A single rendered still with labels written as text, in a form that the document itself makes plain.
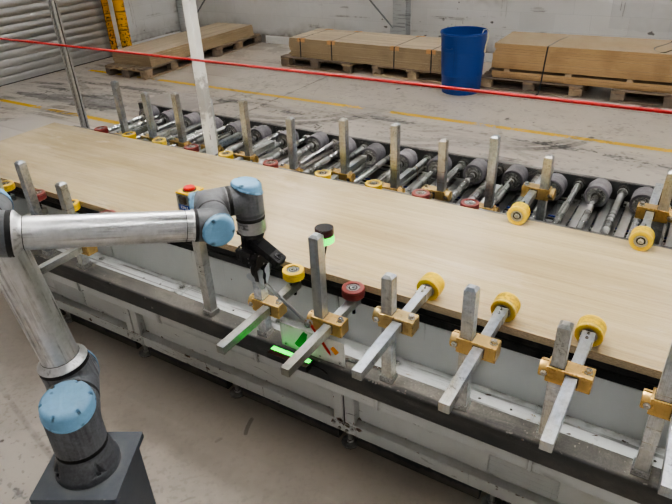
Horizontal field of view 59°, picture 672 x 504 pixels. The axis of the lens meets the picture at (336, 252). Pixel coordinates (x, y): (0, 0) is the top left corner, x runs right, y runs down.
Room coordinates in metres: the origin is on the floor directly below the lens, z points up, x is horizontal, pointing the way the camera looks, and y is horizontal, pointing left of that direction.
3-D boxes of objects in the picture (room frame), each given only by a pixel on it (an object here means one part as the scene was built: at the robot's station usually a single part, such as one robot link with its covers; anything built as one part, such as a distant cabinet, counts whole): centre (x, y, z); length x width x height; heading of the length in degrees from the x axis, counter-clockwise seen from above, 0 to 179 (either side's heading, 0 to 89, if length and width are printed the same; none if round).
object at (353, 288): (1.70, -0.05, 0.85); 0.08 x 0.08 x 0.11
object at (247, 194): (1.63, 0.26, 1.29); 0.10 x 0.09 x 0.12; 109
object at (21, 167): (2.41, 1.32, 0.92); 0.03 x 0.03 x 0.48; 57
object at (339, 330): (1.59, 0.04, 0.85); 0.13 x 0.06 x 0.05; 57
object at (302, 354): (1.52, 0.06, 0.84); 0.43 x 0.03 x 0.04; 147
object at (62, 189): (2.27, 1.11, 0.87); 0.03 x 0.03 x 0.48; 57
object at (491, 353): (1.32, -0.38, 0.95); 0.13 x 0.06 x 0.05; 57
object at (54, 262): (2.21, 1.11, 0.81); 0.43 x 0.03 x 0.04; 147
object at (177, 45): (9.86, 2.17, 0.23); 2.41 x 0.77 x 0.17; 149
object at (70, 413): (1.27, 0.79, 0.79); 0.17 x 0.15 x 0.18; 19
